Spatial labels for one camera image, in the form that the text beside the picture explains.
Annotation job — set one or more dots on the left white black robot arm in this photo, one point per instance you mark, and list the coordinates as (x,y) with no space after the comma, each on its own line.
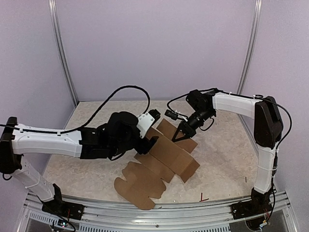
(123,132)

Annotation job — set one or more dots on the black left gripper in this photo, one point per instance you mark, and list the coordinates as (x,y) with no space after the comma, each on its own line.
(147,146)

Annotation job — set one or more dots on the brown cardboard box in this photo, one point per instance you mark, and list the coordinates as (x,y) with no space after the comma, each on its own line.
(145,179)

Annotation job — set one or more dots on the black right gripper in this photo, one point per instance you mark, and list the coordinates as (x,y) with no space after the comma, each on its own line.
(186,129)

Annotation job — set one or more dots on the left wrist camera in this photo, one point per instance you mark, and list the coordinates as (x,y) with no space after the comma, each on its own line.
(146,120)

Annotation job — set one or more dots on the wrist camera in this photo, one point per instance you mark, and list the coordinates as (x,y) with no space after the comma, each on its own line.
(146,120)
(175,115)

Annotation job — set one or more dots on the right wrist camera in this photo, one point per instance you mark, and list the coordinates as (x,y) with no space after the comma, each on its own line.
(175,115)

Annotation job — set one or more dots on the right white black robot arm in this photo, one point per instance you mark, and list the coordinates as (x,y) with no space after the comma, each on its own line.
(268,127)

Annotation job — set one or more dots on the right aluminium corner post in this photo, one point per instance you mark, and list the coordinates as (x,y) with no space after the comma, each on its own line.
(251,45)

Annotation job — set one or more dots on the aluminium corner post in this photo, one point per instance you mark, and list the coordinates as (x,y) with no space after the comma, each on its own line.
(61,51)
(251,45)

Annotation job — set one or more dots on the left aluminium corner post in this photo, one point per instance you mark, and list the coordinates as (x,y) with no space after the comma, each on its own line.
(61,51)

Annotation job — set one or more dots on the front aluminium frame rail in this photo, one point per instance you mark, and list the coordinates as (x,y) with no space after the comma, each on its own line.
(105,216)

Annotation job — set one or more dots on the small red stick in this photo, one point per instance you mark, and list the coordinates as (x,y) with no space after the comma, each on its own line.
(202,199)

